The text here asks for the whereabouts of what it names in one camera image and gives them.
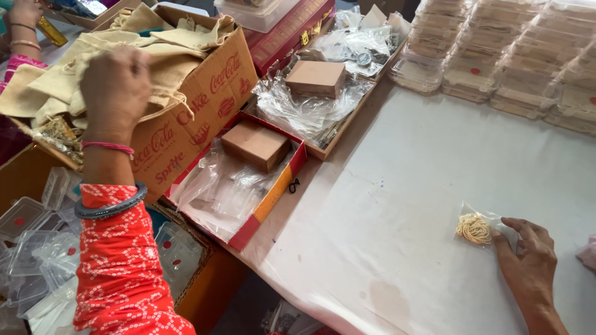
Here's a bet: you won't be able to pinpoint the person's right hand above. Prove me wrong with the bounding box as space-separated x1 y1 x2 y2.
491 217 559 309

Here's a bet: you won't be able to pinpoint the person's left hand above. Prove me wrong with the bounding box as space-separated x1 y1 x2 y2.
79 45 153 141

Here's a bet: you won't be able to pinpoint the beige jute drawstring bag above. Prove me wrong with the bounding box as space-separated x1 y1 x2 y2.
70 49 206 123

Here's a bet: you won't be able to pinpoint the clear packet of bead string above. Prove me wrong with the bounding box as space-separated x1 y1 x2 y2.
455 201 520 255

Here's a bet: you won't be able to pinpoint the cardboard box of shiny items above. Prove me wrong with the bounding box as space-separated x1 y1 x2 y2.
41 0 142 31

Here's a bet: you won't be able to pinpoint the brown carton with red print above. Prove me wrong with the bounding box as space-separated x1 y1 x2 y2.
9 4 260 206

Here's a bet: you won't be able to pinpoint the gold foil packet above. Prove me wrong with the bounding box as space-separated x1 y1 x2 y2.
37 16 69 47

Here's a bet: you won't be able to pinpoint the pile of beige jute pouches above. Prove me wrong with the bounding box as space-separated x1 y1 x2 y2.
0 4 236 130

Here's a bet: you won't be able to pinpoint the golden tinsel decorations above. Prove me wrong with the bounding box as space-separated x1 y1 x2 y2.
25 115 85 166

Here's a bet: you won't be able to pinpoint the clear plastic lidded container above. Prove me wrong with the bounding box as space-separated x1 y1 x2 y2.
214 0 301 34

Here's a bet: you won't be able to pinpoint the grey metal bangle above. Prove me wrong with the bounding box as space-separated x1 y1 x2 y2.
74 181 148 221

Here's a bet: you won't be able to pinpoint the red ornate gift box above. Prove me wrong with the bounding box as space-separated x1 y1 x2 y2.
244 0 336 78

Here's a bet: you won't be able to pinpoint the heap of clear plastic bags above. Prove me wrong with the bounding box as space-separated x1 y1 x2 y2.
169 139 299 243

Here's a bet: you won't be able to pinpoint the crumpled clear plastic wrap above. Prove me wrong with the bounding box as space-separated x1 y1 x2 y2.
253 70 374 149

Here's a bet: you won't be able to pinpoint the red and yellow shallow box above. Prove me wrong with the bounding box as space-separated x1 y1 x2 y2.
165 111 308 252

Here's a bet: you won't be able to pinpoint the heap of empty clear boxes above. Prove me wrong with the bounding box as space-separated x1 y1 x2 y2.
0 167 204 335

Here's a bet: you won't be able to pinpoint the shallow wooden tray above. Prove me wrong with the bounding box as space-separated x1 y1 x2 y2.
242 77 379 162

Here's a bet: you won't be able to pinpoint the tray of clear plastic packets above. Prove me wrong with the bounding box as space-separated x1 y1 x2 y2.
297 5 412 83

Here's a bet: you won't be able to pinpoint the orange cardboard box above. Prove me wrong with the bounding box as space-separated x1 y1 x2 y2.
175 246 251 335

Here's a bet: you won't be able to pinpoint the plastic bag under table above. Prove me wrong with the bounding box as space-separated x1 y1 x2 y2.
260 298 329 335

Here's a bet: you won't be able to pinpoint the white table cloth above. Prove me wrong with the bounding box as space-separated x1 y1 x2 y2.
223 77 596 335

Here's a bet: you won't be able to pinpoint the stacks of clear packed boxes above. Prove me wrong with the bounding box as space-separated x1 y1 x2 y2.
388 0 596 137

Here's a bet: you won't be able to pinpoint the pink thread bracelet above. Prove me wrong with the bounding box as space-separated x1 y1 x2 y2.
81 141 135 157

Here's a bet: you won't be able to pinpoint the cream bead string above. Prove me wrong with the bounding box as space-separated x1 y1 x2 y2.
456 212 492 245

